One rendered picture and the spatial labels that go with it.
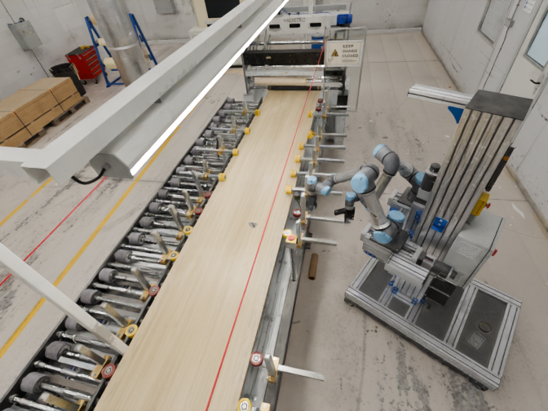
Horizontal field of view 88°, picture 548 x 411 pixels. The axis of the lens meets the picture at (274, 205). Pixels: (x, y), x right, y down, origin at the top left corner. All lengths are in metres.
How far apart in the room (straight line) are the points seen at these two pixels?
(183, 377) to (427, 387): 1.94
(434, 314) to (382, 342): 0.52
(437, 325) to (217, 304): 1.88
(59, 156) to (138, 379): 1.64
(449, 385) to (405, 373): 0.33
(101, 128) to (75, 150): 0.09
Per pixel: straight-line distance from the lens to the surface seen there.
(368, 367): 2.93
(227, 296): 2.18
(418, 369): 3.03
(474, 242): 2.22
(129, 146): 0.90
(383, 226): 2.02
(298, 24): 4.75
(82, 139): 0.81
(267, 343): 2.30
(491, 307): 3.28
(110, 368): 2.28
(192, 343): 2.11
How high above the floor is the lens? 2.78
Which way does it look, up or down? 45 degrees down
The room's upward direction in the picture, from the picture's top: 7 degrees counter-clockwise
